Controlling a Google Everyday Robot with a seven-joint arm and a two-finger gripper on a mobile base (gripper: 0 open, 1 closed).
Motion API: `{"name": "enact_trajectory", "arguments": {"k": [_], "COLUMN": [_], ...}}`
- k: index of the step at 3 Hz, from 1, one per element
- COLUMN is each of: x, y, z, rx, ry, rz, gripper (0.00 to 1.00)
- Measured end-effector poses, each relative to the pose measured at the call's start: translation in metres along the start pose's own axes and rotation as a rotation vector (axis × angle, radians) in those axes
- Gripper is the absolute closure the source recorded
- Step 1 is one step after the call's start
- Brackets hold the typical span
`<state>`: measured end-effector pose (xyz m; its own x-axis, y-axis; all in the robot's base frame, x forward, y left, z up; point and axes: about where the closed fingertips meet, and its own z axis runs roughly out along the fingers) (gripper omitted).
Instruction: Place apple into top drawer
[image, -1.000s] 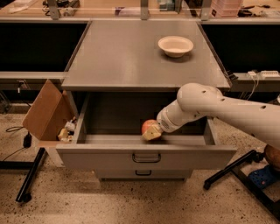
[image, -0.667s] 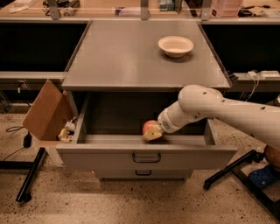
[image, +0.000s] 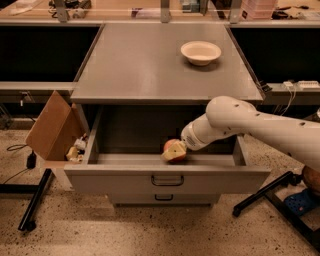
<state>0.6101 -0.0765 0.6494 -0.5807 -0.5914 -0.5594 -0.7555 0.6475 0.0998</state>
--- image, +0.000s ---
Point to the pink storage box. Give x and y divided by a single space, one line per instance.
257 9

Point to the black stand leg right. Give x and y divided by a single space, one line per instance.
269 192

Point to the white paper bowl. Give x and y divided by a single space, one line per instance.
200 53

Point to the small items in box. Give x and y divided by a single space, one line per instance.
77 150

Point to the closed lower drawer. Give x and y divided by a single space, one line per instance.
163 199

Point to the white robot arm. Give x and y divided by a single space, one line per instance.
226 116

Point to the brown round object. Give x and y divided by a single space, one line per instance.
311 179

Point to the red apple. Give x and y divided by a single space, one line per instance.
171 146

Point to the white power strip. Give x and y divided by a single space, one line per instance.
309 85

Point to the blue perforated shoe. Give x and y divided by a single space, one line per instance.
302 202

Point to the brown cardboard box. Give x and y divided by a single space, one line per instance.
56 129

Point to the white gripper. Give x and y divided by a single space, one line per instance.
192 139

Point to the black power adapter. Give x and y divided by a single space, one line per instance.
31 160

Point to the grey drawer cabinet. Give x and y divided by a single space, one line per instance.
137 82

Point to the open grey top drawer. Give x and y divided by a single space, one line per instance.
123 156

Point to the black table leg left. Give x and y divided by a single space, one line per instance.
27 222

